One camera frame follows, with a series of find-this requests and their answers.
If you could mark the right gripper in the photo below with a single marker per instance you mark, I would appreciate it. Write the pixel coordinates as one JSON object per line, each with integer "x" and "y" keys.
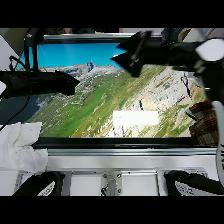
{"x": 173, "y": 55}

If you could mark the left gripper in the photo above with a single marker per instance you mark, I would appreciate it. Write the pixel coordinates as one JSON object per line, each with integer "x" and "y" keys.
{"x": 43, "y": 83}

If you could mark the checked shirt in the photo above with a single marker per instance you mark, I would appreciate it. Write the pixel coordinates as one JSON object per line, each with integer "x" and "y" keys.
{"x": 206, "y": 125}

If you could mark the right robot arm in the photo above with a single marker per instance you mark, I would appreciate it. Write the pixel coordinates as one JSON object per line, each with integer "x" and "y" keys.
{"x": 218, "y": 140}

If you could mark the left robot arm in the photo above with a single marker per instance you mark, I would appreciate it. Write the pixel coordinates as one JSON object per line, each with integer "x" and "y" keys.
{"x": 40, "y": 184}

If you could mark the white garment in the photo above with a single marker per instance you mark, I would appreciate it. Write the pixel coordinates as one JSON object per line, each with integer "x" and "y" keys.
{"x": 21, "y": 146}

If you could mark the silver frame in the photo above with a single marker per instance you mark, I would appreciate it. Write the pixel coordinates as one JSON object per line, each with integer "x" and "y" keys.
{"x": 133, "y": 157}

